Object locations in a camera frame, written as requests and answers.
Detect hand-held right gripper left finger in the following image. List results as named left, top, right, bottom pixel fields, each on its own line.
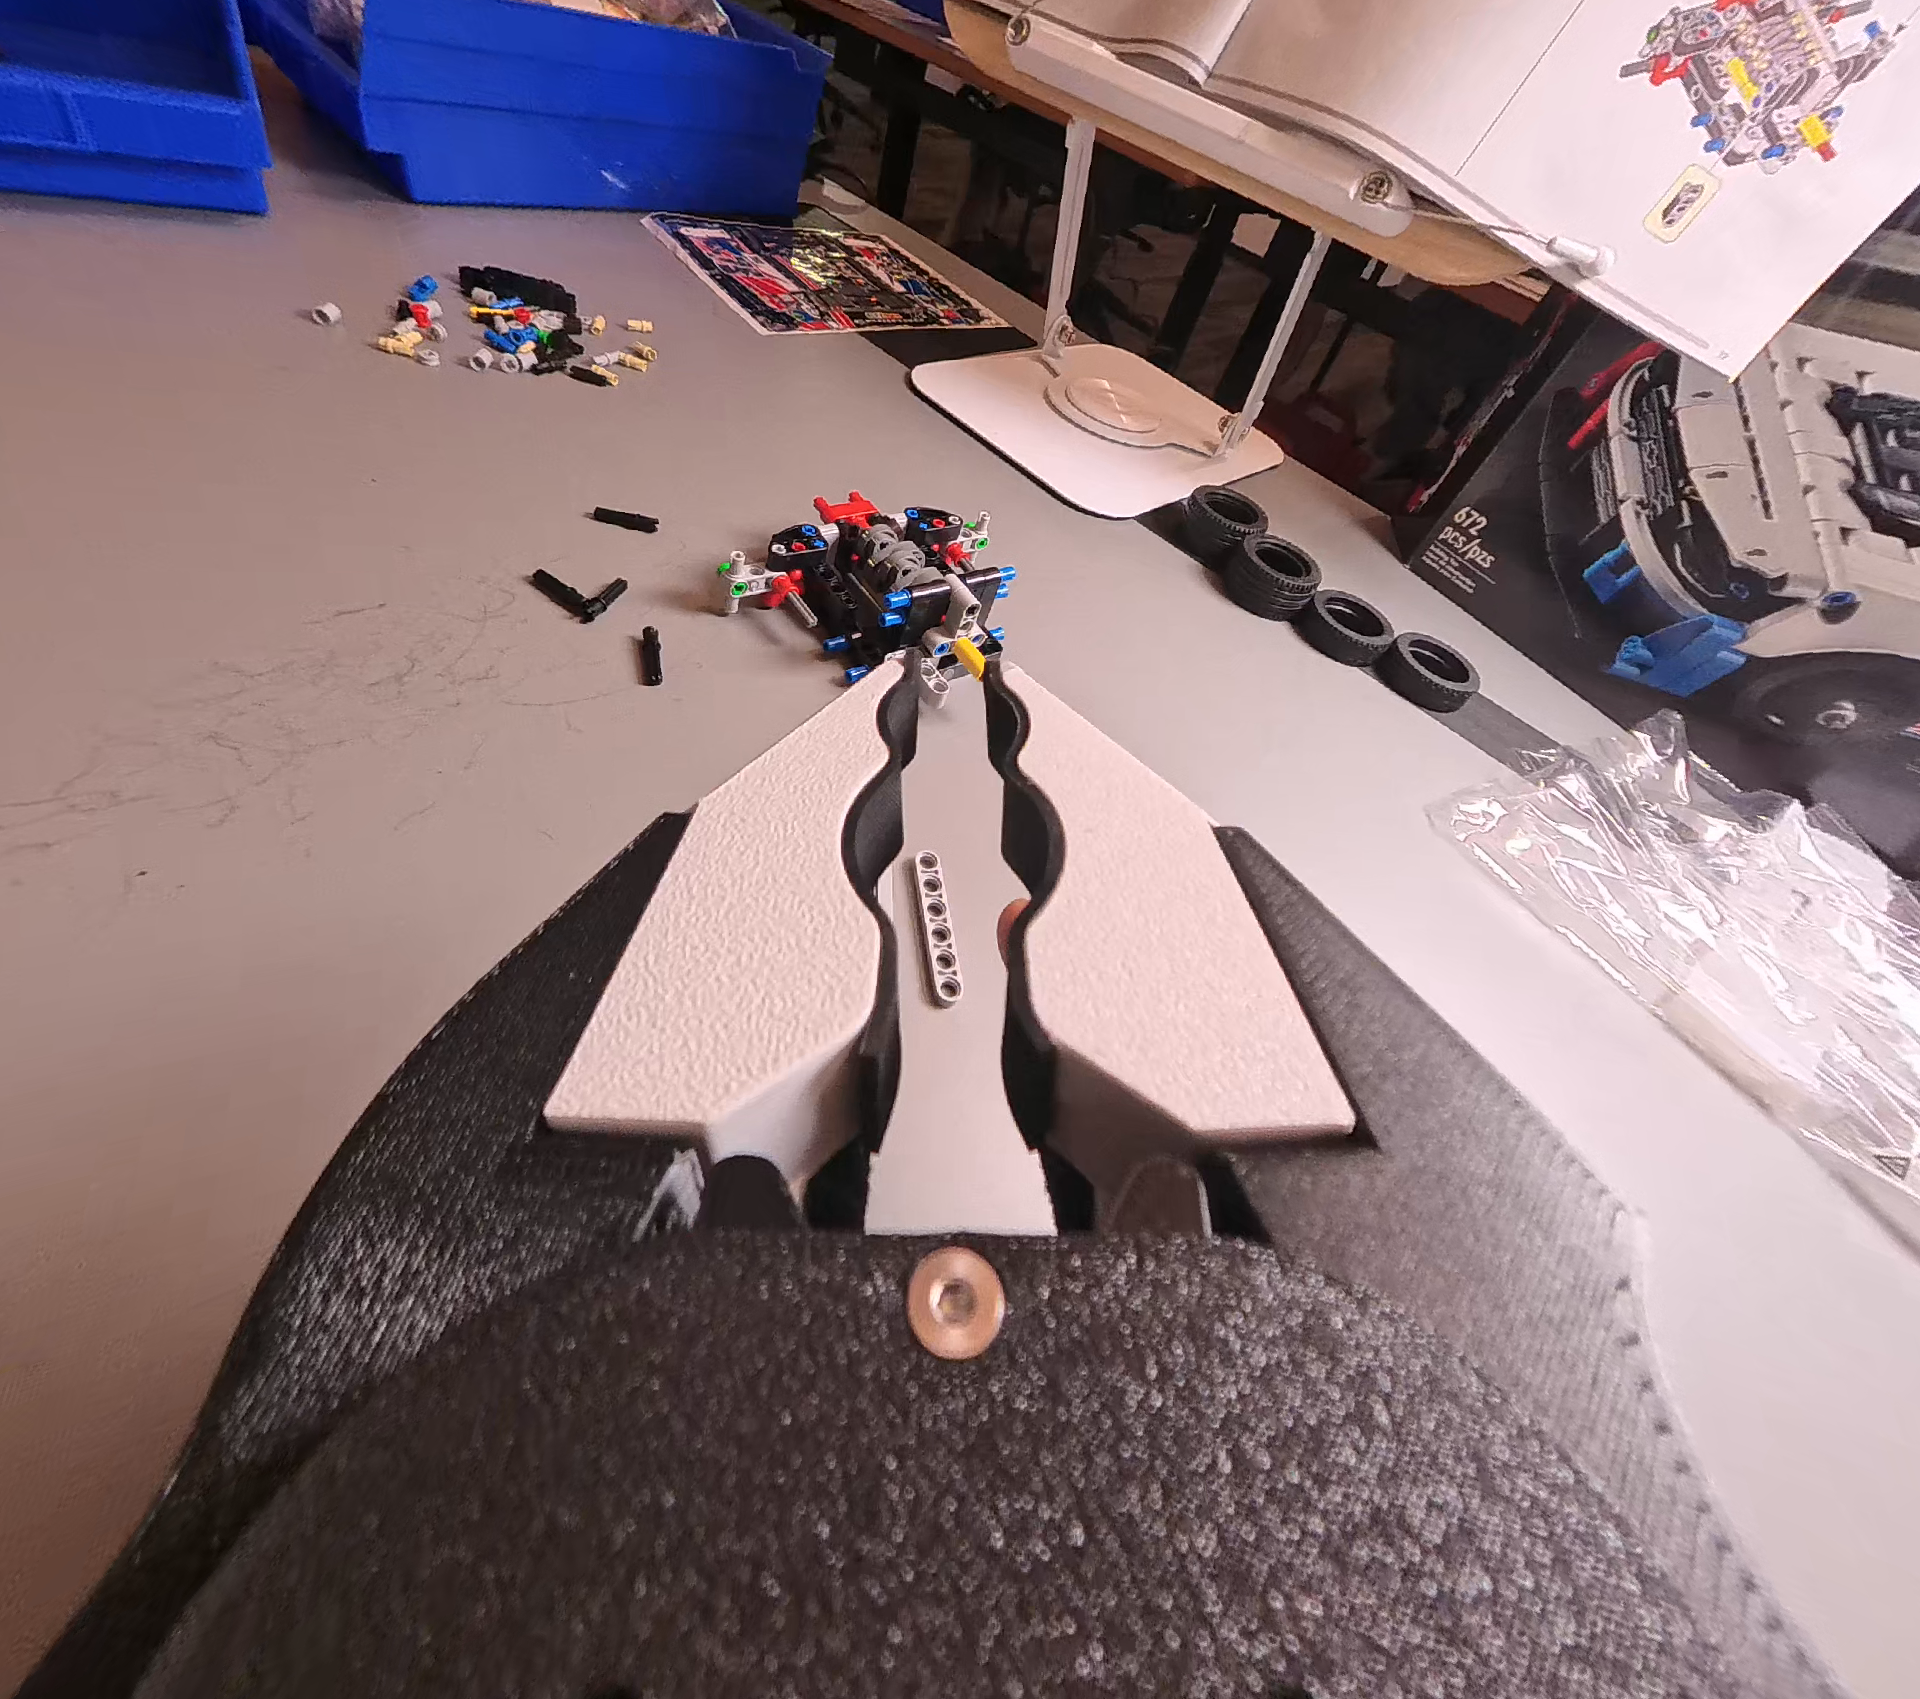
left=543, top=656, right=920, bottom=1198

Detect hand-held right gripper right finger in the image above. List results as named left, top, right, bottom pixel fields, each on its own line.
left=979, top=662, right=1363, bottom=1198

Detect grey lego beam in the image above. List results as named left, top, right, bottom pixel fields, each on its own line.
left=906, top=852, right=970, bottom=1008

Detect partly built lego model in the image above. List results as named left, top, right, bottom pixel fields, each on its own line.
left=713, top=494, right=1026, bottom=712

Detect pile of small lego pieces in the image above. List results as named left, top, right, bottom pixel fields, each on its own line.
left=375, top=262, right=663, bottom=388

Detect lego sticker sheet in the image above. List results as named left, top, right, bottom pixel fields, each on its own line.
left=643, top=212, right=1011, bottom=340

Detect lego set box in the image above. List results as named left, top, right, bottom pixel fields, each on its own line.
left=1402, top=230, right=1920, bottom=854

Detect lego instruction booklet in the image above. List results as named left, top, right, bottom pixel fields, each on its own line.
left=866, top=0, right=1920, bottom=384

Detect black rubber tyre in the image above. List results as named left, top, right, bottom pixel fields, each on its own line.
left=1181, top=484, right=1271, bottom=562
left=1376, top=632, right=1483, bottom=716
left=1297, top=590, right=1398, bottom=670
left=1219, top=532, right=1327, bottom=622

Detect empty clear plastic bags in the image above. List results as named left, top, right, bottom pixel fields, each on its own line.
left=1424, top=710, right=1920, bottom=1257

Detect white book stand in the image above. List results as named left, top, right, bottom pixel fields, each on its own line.
left=909, top=0, right=1621, bottom=522

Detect blue storage bin with bags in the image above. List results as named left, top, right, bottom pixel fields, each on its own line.
left=224, top=0, right=837, bottom=224

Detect wooden background table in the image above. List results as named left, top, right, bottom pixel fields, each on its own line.
left=786, top=0, right=1562, bottom=336

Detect empty blue storage bin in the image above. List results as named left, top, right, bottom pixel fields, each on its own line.
left=0, top=0, right=276, bottom=220

